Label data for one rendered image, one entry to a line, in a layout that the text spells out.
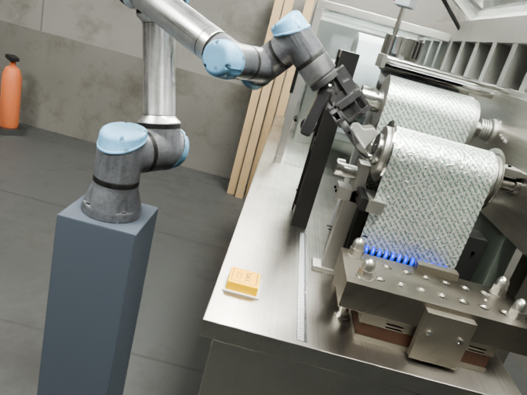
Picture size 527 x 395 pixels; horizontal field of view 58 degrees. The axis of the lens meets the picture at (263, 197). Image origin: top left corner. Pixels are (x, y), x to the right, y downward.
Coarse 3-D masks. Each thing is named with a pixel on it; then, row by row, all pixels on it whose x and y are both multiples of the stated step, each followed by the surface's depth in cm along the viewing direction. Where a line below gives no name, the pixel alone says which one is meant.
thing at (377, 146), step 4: (376, 136) 111; (380, 136) 108; (384, 136) 108; (376, 140) 110; (380, 140) 107; (376, 144) 111; (380, 144) 106; (372, 148) 113; (376, 148) 108; (380, 148) 106; (372, 152) 112; (376, 152) 107; (380, 152) 107; (376, 156) 107; (372, 160) 109; (376, 160) 108; (372, 164) 110
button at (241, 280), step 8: (232, 272) 106; (240, 272) 107; (248, 272) 108; (232, 280) 103; (240, 280) 104; (248, 280) 105; (256, 280) 106; (232, 288) 103; (240, 288) 103; (248, 288) 103; (256, 288) 103
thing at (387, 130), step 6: (384, 126) 110; (384, 132) 109; (390, 132) 106; (390, 138) 105; (384, 144) 105; (390, 144) 105; (384, 150) 105; (384, 156) 105; (378, 162) 107; (498, 162) 106; (372, 168) 112; (378, 168) 107; (498, 168) 105; (492, 186) 105
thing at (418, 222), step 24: (384, 192) 107; (408, 192) 106; (432, 192) 106; (384, 216) 109; (408, 216) 108; (432, 216) 108; (456, 216) 107; (384, 240) 111; (408, 240) 110; (432, 240) 110; (456, 240) 109
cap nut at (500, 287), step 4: (504, 276) 104; (496, 280) 105; (500, 280) 104; (504, 280) 103; (508, 280) 104; (496, 284) 104; (500, 284) 104; (504, 284) 103; (508, 284) 103; (492, 288) 105; (496, 288) 104; (500, 288) 103; (504, 288) 103; (492, 292) 105; (496, 292) 104; (500, 292) 104; (504, 292) 104; (496, 296) 104; (500, 296) 104; (504, 296) 104
